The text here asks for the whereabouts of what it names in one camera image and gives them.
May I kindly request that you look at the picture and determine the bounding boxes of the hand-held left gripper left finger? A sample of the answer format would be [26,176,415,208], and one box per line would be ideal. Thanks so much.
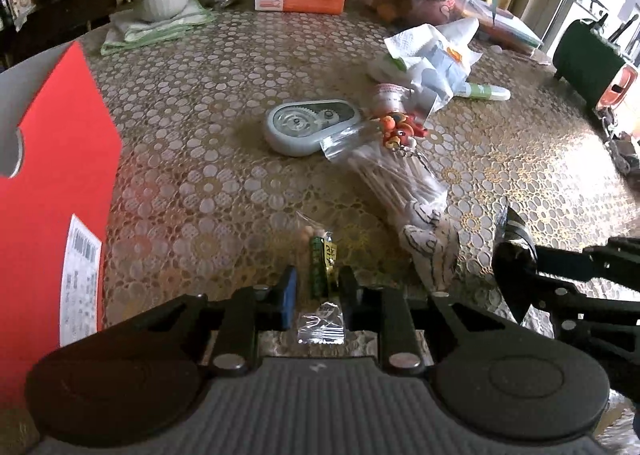
[102,265,300,378]

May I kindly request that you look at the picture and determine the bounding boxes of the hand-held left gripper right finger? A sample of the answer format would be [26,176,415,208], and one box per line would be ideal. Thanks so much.
[339,266,546,371]

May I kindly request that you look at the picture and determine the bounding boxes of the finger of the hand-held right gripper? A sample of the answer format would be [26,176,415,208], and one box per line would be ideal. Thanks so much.
[530,236,640,293]
[525,277,640,386]

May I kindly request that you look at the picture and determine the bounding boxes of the black shiny packet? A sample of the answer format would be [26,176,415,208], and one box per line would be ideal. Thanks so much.
[491,205,538,331]

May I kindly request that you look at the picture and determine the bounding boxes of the red cardboard box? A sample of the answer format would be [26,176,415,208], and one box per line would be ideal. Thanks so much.
[0,41,123,411]

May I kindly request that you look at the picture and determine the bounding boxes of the white patterned pouch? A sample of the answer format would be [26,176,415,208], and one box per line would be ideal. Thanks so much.
[400,207,461,293]

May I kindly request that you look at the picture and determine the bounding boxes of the bag of cotton swabs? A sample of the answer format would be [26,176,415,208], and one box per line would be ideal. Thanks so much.
[320,122,451,236]

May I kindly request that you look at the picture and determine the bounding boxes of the grey correction tape dispenser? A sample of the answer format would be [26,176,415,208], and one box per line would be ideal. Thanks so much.
[263,99,368,158]

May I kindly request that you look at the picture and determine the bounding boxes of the orange white box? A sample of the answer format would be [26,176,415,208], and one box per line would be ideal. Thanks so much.
[597,65,640,110]

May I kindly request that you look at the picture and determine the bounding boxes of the white green tube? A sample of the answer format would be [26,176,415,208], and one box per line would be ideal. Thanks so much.
[452,82,512,102]

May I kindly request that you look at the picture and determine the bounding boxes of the crumpled pink white packet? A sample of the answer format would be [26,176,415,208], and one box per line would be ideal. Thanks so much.
[372,82,416,116]

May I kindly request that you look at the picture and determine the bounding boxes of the plastic-wrapped colourful books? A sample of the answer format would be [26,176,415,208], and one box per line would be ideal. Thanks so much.
[462,0,546,53]

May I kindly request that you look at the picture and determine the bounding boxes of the white plastic bag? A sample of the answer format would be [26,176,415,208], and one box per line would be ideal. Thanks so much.
[367,17,483,113]

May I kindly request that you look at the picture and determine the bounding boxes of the folded green cloth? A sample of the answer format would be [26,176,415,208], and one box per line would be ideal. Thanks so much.
[100,0,217,56]

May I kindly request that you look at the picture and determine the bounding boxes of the grey-green ceramic bowl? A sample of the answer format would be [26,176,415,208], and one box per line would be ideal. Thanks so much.
[131,0,192,23]

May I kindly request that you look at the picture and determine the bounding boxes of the dark wooden sideboard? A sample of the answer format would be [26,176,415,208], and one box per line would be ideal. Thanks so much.
[0,0,151,68]

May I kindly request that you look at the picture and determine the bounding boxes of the floral gift bag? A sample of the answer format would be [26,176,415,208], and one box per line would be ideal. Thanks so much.
[5,0,38,30]

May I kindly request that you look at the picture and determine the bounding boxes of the red orange figure keychain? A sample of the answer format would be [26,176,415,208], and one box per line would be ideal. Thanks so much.
[380,112,431,150]

